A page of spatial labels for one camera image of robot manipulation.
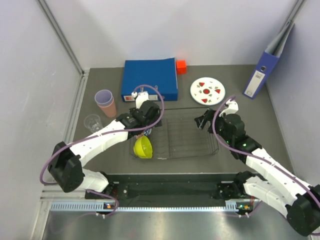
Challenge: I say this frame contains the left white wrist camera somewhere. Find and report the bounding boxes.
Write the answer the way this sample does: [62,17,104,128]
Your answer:
[131,91,149,109]

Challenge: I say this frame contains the black wire dish rack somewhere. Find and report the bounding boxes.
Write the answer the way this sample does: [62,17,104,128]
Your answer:
[128,107,220,161]

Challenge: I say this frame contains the blue lying binder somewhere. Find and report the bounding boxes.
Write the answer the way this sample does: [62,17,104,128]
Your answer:
[120,57,178,102]

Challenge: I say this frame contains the grey cable duct rail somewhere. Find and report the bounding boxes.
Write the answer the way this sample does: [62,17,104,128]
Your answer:
[50,201,254,213]

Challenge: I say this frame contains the red blue patterned bowl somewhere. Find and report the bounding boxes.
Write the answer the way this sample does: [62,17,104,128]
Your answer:
[135,128,152,140]

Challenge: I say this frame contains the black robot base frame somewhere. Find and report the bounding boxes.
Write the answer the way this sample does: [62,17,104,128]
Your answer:
[84,172,253,207]

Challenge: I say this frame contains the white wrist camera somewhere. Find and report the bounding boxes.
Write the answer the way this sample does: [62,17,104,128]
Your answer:
[131,91,149,109]
[219,100,239,117]

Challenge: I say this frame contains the yellow-green bowl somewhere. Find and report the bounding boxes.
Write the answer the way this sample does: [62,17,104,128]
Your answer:
[133,136,153,159]

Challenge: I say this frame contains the clear glass tumbler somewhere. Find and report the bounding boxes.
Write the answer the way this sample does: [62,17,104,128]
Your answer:
[83,114,103,133]

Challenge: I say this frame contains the purple standing binder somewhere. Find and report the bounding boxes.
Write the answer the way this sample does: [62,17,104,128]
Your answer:
[243,20,294,99]

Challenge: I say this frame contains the white watermelon plate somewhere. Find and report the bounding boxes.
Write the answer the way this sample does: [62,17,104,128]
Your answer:
[189,77,226,106]

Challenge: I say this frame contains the red cube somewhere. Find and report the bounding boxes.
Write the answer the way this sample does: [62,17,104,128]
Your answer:
[175,60,187,75]

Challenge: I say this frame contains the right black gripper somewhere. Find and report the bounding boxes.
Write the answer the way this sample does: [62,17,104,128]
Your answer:
[194,108,233,145]

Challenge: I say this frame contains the purple cable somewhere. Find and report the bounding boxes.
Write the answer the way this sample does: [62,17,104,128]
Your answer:
[39,84,165,186]
[211,95,320,237]

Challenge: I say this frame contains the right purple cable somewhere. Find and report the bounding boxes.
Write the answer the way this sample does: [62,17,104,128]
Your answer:
[211,95,320,237]

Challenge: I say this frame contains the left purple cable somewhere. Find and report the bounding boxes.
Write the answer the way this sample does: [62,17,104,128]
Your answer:
[39,84,165,186]

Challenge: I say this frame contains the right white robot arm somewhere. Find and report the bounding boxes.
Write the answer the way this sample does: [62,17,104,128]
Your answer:
[194,108,320,237]

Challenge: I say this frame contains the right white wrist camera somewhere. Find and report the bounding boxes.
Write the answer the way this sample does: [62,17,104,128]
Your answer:
[219,100,239,117]

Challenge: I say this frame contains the lilac plastic cup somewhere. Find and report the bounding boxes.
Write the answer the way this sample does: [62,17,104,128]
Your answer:
[94,89,113,107]

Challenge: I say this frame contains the pink plastic cup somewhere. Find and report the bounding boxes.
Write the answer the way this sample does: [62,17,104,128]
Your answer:
[98,98,117,118]

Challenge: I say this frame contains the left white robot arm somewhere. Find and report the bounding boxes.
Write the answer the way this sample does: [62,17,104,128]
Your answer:
[47,100,161,199]

